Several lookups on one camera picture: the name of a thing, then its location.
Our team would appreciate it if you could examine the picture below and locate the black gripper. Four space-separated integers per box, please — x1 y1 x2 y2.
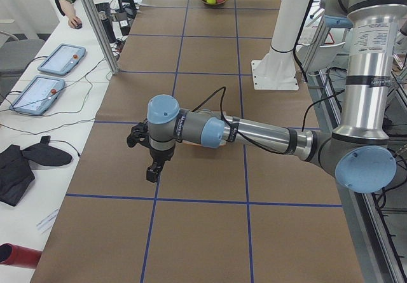
146 148 174 182

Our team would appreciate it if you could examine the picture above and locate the grey square plate orange rim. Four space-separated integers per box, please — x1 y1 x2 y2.
182 111 225 148

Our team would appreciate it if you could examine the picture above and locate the brown paper table mat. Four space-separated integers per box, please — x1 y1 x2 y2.
32 0 363 282

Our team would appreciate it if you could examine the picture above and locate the black water bottle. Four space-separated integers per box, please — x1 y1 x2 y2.
98 11 116 44

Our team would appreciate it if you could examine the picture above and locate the black cloth bundle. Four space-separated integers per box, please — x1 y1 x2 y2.
1 135 72 207

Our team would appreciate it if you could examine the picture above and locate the near blue teach pendant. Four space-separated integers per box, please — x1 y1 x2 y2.
9 75 66 116

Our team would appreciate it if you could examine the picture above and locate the blue teach pendant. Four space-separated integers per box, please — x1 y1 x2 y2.
9 75 66 116
37 43 86 76

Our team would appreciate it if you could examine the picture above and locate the far blue teach pendant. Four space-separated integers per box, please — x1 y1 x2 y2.
37 43 86 76

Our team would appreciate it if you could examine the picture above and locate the red cylinder tube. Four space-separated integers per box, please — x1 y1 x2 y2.
1 243 42 269

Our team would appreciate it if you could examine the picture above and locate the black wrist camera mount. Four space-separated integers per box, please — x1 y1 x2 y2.
127 120 150 148

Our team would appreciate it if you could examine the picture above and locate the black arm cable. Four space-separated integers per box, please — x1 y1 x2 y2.
190 86 346 155

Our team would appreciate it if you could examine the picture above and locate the white camera pole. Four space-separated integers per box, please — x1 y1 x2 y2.
251 0 313 91

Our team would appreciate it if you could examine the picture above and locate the aluminium frame post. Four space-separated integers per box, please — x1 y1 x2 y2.
81 0 119 74

